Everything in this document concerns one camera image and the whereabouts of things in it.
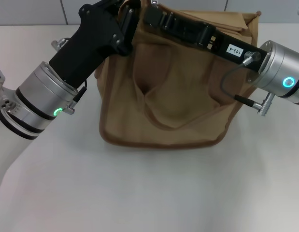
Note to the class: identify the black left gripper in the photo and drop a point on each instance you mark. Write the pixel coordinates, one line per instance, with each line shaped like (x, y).
(91, 43)

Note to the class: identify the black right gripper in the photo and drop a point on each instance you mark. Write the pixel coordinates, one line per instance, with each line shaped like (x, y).
(236, 53)

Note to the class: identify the silver metal zipper pull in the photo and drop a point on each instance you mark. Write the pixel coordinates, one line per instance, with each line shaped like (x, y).
(154, 2)

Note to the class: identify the khaki canvas food bag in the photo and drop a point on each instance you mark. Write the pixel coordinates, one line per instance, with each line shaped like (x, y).
(178, 108)

